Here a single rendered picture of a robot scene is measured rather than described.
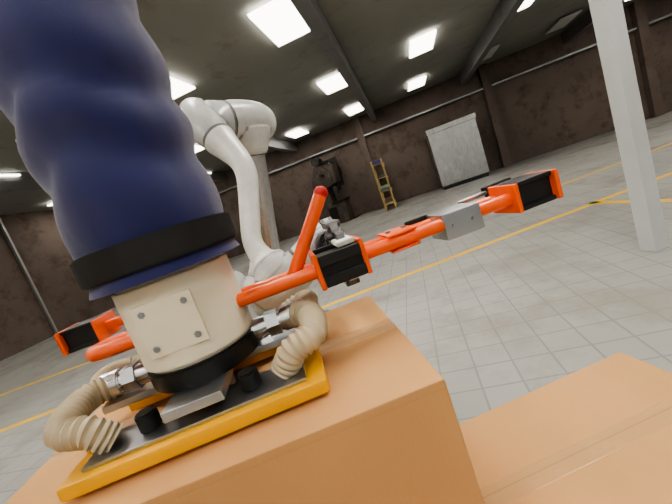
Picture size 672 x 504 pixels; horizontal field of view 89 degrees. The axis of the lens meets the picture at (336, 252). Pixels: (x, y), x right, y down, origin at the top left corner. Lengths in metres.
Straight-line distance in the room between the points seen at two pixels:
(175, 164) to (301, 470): 0.41
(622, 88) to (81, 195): 3.20
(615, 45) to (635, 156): 0.77
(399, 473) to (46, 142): 0.57
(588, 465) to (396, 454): 0.51
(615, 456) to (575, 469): 0.08
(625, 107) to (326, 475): 3.13
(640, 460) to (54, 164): 1.05
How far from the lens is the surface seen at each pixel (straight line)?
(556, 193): 0.69
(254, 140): 1.23
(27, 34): 0.56
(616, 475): 0.90
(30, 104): 0.55
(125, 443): 0.57
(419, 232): 0.57
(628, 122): 3.30
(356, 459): 0.46
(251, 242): 0.93
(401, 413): 0.44
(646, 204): 3.39
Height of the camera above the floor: 1.18
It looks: 9 degrees down
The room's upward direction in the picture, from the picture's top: 20 degrees counter-clockwise
